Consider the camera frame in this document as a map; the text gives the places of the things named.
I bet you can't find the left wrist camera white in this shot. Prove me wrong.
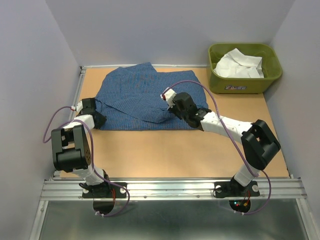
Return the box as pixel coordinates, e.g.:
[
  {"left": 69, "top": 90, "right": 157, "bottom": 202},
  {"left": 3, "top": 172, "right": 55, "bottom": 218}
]
[{"left": 70, "top": 100, "right": 84, "bottom": 113}]

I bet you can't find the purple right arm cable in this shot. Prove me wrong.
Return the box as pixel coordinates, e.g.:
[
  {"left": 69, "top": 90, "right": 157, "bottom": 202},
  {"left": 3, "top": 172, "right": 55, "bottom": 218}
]
[{"left": 161, "top": 79, "right": 273, "bottom": 216}]

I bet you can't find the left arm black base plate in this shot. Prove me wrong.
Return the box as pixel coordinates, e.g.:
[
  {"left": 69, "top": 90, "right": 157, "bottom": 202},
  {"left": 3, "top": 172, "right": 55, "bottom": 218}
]
[{"left": 78, "top": 182, "right": 128, "bottom": 217}]

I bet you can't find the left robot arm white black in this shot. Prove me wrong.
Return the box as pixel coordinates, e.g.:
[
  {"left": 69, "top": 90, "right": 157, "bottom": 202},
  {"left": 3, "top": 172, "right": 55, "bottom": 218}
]
[{"left": 49, "top": 98, "right": 111, "bottom": 197}]

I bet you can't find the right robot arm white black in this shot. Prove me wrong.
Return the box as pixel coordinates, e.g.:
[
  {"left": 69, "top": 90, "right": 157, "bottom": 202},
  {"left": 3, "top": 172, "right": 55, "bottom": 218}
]
[{"left": 161, "top": 89, "right": 281, "bottom": 195}]

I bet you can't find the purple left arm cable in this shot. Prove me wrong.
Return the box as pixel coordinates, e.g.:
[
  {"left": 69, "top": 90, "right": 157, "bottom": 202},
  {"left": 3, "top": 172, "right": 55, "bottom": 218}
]
[{"left": 42, "top": 105, "right": 131, "bottom": 218}]

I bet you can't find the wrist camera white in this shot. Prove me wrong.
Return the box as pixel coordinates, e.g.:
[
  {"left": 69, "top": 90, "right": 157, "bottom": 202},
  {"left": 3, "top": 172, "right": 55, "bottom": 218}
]
[
  {"left": 160, "top": 88, "right": 177, "bottom": 108},
  {"left": 70, "top": 100, "right": 84, "bottom": 113}
]

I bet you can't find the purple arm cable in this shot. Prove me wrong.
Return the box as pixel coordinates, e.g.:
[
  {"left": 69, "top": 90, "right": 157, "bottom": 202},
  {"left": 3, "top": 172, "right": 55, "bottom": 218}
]
[
  {"left": 161, "top": 79, "right": 273, "bottom": 216},
  {"left": 42, "top": 105, "right": 131, "bottom": 218}
]

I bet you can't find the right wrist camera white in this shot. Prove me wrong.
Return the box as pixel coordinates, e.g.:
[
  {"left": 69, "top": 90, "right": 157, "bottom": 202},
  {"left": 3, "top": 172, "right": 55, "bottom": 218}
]
[{"left": 160, "top": 88, "right": 177, "bottom": 108}]

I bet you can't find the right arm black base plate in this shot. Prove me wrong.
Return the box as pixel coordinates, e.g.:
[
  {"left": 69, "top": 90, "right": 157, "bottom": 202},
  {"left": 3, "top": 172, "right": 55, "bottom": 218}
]
[{"left": 212, "top": 180, "right": 260, "bottom": 214}]

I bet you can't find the blue plaid long sleeve shirt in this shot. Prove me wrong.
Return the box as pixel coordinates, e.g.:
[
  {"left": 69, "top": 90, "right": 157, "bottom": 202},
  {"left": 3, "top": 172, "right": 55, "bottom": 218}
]
[{"left": 95, "top": 62, "right": 208, "bottom": 131}]

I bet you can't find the white cloth in bin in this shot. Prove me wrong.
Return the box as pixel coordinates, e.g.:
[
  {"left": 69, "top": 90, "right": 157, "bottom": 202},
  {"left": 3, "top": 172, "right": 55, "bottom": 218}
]
[{"left": 213, "top": 48, "right": 264, "bottom": 79}]

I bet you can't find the green plastic bin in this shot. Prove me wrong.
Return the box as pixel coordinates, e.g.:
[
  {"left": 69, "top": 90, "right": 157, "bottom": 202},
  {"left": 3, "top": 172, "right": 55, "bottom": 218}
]
[{"left": 207, "top": 43, "right": 283, "bottom": 94}]

